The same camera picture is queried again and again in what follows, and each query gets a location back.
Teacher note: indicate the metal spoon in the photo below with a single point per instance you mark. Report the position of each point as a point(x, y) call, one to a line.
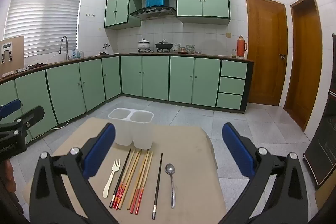
point(170, 169)

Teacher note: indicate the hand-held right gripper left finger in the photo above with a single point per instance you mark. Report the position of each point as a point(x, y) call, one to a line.
point(101, 150)

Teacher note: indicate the green drawer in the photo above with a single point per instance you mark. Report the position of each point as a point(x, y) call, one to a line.
point(232, 86)
point(234, 69)
point(229, 101)

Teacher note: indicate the black glass-front cabinet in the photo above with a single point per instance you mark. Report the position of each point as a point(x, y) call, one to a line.
point(325, 140)

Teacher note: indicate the green base cabinets with drawers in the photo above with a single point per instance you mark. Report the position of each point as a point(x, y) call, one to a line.
point(181, 79)

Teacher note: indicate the small metal kettle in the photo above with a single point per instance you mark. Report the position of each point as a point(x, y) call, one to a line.
point(106, 46)

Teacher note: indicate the white plastic utensil holder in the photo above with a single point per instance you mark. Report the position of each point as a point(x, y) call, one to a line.
point(134, 129)

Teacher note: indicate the cream plastic fork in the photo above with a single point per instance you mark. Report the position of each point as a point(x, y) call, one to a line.
point(111, 179)

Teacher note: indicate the green side base cabinets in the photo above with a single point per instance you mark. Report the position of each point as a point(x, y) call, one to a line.
point(65, 92)

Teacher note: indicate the black range hood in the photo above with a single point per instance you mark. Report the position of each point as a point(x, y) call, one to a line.
point(153, 12)

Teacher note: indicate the dark cloth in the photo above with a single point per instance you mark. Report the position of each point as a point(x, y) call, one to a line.
point(34, 67)

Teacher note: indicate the black chopstick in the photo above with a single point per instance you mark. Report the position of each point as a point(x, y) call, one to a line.
point(120, 178)

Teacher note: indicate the red thermos flask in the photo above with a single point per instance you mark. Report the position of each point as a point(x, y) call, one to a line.
point(241, 47)

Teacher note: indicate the wooden board with white bracket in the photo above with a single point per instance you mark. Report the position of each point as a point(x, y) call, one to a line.
point(15, 56)

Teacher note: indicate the white window blinds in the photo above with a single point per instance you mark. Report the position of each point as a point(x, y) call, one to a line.
point(44, 14)

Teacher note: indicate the black wok with lid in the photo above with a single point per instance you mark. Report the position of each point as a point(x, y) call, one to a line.
point(164, 45)

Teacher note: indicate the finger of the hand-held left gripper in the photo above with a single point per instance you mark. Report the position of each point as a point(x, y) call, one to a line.
point(31, 115)
point(10, 108)

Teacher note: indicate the person's left hand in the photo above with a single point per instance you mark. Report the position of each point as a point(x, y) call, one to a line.
point(6, 175)

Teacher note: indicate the small glass jar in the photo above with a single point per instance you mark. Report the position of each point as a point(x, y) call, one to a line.
point(234, 53)

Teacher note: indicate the glass dishes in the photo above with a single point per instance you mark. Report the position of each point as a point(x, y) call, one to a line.
point(190, 48)

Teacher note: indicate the stack of bowls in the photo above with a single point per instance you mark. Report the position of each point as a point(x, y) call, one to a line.
point(176, 48)

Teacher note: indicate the bottles beside faucet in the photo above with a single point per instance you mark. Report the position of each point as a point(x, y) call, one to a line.
point(77, 54)

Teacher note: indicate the white cooking pot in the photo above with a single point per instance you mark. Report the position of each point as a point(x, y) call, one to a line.
point(143, 45)

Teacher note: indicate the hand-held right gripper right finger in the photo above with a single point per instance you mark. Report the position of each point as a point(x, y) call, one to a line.
point(239, 150)

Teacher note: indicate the metal kitchen faucet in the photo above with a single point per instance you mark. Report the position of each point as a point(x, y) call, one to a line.
point(65, 45)

